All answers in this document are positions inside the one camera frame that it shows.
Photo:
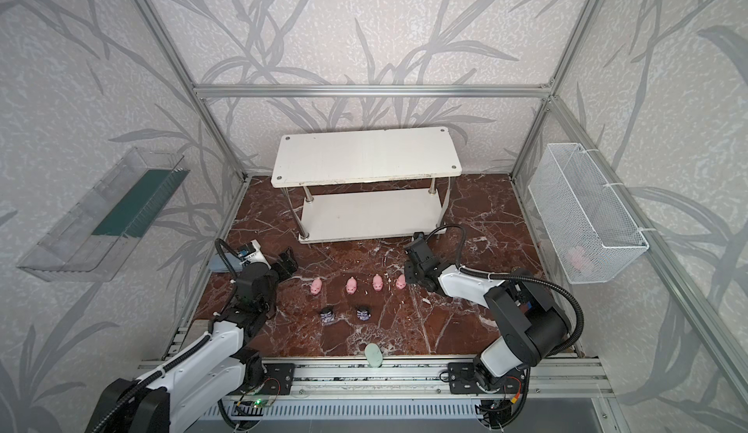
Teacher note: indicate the dark cartoon figure toy right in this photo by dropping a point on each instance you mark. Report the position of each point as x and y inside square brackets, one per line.
[363, 313]

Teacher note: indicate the blue fabric glasses case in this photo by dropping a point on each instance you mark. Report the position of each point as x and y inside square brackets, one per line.
[217, 265]

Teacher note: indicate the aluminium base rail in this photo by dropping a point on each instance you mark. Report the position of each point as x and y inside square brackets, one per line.
[427, 378]

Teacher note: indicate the dark cartoon figure toy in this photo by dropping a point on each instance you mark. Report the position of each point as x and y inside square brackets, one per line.
[327, 315]
[363, 313]

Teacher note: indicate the dark cartoon figure toy left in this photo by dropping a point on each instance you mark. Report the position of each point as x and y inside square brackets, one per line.
[327, 315]

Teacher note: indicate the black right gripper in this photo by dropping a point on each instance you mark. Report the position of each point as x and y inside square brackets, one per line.
[417, 261]

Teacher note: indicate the white wire mesh basket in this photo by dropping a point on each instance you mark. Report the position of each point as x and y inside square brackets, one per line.
[580, 207]

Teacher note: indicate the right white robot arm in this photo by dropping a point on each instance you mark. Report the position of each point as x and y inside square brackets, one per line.
[535, 318]

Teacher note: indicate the clear plastic wall bin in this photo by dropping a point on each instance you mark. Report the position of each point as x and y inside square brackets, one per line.
[94, 239]

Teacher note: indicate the pink pig toy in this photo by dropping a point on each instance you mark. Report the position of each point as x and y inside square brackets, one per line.
[316, 286]
[351, 286]
[378, 283]
[401, 282]

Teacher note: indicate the pale green oval object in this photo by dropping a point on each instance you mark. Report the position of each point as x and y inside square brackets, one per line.
[374, 356]

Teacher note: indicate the white two-tier shelf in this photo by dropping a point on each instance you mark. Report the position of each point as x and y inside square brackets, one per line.
[368, 157]

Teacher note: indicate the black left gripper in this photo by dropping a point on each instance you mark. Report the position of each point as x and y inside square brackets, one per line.
[280, 263]

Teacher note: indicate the pink toy in basket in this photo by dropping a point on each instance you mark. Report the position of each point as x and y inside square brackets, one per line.
[580, 261]

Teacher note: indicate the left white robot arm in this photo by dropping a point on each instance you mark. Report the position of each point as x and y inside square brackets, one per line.
[174, 395]

